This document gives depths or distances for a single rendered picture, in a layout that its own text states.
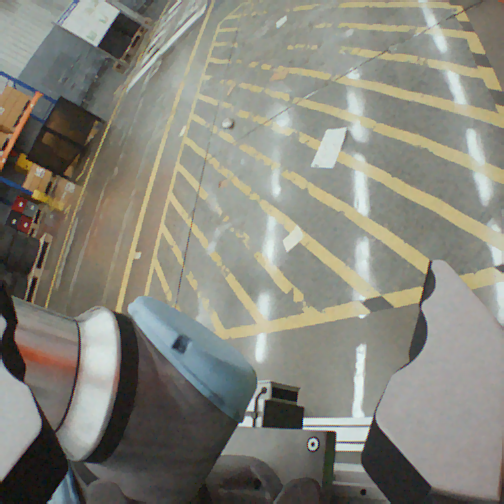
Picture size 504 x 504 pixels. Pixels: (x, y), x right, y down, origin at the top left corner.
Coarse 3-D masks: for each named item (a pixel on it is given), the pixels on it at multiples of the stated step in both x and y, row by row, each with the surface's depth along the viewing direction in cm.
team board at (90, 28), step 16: (80, 0) 686; (96, 0) 716; (64, 16) 652; (80, 16) 679; (96, 16) 707; (112, 16) 737; (128, 16) 770; (80, 32) 672; (96, 32) 699; (96, 48) 693
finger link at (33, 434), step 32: (0, 288) 10; (0, 320) 9; (0, 352) 8; (0, 384) 7; (0, 416) 6; (32, 416) 7; (0, 448) 6; (32, 448) 6; (0, 480) 5; (32, 480) 6
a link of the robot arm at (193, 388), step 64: (64, 320) 25; (128, 320) 27; (192, 320) 34; (64, 384) 22; (128, 384) 23; (192, 384) 25; (256, 384) 30; (64, 448) 23; (128, 448) 24; (192, 448) 26
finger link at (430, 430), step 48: (432, 288) 10; (432, 336) 8; (480, 336) 8; (432, 384) 7; (480, 384) 7; (384, 432) 6; (432, 432) 6; (480, 432) 6; (384, 480) 7; (432, 480) 5; (480, 480) 5
